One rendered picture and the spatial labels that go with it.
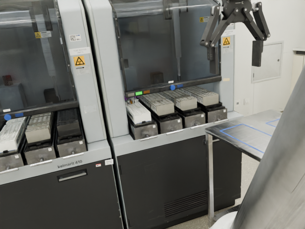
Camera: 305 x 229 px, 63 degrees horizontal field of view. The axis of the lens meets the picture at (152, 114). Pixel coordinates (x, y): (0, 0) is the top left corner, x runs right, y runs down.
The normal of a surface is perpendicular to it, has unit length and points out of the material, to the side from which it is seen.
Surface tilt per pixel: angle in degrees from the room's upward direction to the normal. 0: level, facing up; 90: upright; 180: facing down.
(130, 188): 90
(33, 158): 90
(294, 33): 90
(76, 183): 90
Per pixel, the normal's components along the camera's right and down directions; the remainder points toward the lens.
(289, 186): -0.83, 0.38
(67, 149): 0.32, 0.29
